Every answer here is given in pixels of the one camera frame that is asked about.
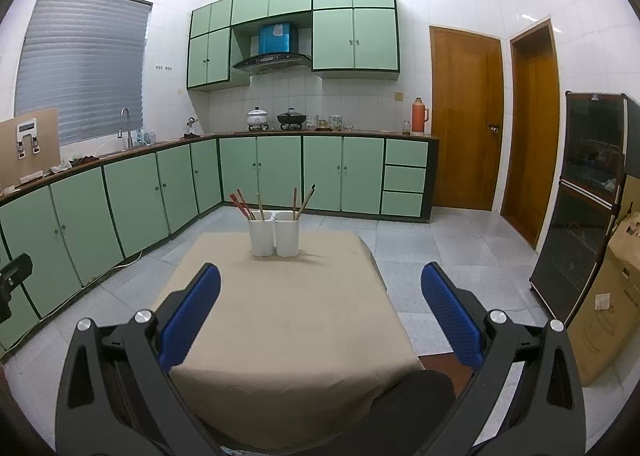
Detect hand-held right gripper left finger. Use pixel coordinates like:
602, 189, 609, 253
55, 262, 223, 456

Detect green cabinet drawer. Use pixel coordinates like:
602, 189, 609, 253
384, 138, 430, 168
380, 191, 425, 218
382, 165, 427, 193

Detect white twin-cup utensil holder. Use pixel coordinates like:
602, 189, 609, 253
247, 209, 301, 258

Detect green base cabinets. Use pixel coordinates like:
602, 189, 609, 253
0, 132, 441, 352

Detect wooden door with frame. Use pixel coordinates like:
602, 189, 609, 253
500, 18, 561, 250

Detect black range hood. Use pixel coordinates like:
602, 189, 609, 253
232, 51, 312, 76

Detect black chopstick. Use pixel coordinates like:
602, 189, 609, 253
297, 184, 317, 221

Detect grey window blind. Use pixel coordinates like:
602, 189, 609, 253
14, 0, 154, 147

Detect black glass-front cabinet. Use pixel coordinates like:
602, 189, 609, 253
528, 90, 640, 330

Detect orange thermos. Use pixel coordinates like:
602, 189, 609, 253
411, 96, 430, 136

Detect large cardboard box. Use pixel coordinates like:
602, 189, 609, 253
579, 210, 640, 388

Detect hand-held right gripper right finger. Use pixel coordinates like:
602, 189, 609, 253
421, 262, 587, 456

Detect green upper wall cabinets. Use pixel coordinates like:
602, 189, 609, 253
186, 0, 402, 91

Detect black wok with lid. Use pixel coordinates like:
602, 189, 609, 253
276, 107, 307, 126

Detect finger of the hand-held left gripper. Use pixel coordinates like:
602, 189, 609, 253
0, 254, 34, 290

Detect beige tablecloth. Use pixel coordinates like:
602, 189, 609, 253
152, 230, 425, 452

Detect white clip-on holder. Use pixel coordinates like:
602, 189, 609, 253
16, 119, 41, 155

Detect red chopstick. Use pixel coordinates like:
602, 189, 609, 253
236, 188, 257, 221
229, 193, 253, 221

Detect cardboard board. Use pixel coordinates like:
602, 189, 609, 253
0, 108, 62, 190

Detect chrome sink faucet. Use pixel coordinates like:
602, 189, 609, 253
117, 107, 134, 150

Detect closed wooden door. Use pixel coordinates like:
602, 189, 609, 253
428, 24, 505, 212

